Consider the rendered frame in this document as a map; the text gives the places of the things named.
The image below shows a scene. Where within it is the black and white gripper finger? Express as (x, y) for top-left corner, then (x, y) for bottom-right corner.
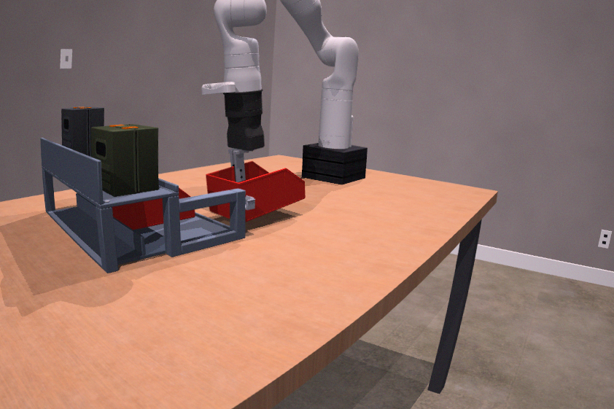
(233, 149), (253, 182)
(228, 148), (236, 167)

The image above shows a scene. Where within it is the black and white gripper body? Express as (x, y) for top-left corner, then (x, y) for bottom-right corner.
(201, 66), (265, 151)

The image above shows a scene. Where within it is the black case with orange latches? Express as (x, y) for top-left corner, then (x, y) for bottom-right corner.
(61, 107), (104, 157)

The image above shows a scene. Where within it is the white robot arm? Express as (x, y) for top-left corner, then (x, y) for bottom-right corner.
(214, 0), (359, 149)

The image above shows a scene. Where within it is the red bin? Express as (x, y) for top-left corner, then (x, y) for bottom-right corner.
(112, 188), (193, 230)
(206, 161), (306, 222)

